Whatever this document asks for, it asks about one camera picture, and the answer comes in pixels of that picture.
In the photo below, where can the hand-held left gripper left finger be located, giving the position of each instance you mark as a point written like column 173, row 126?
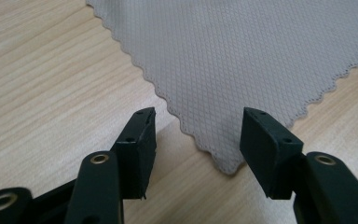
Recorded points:
column 135, row 155

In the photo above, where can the grey cleaning cloth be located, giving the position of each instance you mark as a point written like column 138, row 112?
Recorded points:
column 236, row 62

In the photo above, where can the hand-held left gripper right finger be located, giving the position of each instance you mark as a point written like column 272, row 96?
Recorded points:
column 267, row 155

